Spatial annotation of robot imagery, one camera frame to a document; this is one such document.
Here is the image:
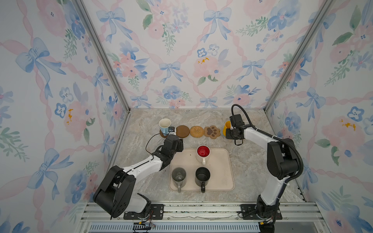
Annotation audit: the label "yellow mug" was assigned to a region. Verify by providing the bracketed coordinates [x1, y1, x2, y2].
[222, 121, 231, 137]

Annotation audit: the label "plain brown wooden coaster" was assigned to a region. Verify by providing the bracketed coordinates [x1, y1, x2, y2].
[176, 125, 190, 138]

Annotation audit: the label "dark wooden coaster white marks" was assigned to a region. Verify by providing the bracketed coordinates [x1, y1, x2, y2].
[159, 130, 168, 138]

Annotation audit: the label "light blue mug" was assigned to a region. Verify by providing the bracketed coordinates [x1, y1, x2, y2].
[159, 118, 172, 136]

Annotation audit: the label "rattan woven round coaster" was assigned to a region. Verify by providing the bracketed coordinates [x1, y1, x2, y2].
[189, 126, 205, 138]

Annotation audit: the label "cork paw print coaster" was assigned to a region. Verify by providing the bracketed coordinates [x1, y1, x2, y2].
[204, 125, 221, 139]

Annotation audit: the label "grey mug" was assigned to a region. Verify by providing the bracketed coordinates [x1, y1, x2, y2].
[172, 168, 187, 193]

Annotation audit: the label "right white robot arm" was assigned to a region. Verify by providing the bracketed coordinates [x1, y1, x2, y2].
[226, 114, 303, 219]

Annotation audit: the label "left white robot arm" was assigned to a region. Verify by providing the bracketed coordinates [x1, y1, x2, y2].
[93, 135, 184, 219]

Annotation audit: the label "red mug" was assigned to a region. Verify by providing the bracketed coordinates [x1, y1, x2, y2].
[196, 145, 211, 166]

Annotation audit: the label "beige serving tray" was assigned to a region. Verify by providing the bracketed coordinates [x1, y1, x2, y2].
[169, 148, 235, 192]

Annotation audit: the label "black mug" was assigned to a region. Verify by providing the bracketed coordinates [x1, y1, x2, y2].
[195, 167, 211, 193]

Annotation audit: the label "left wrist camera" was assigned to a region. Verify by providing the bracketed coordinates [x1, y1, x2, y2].
[168, 126, 176, 135]

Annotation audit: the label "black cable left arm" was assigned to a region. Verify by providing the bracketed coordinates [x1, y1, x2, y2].
[145, 133, 168, 155]

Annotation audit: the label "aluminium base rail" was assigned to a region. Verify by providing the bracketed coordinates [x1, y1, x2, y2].
[76, 202, 331, 233]

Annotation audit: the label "aluminium corner frame post right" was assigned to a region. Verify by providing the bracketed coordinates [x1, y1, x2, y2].
[263, 0, 336, 113]

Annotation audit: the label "aluminium corner frame post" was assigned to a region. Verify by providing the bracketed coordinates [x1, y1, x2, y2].
[263, 0, 336, 113]
[71, 0, 131, 113]

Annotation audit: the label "aluminium corner frame post left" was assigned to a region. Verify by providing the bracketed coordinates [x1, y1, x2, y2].
[71, 0, 131, 113]

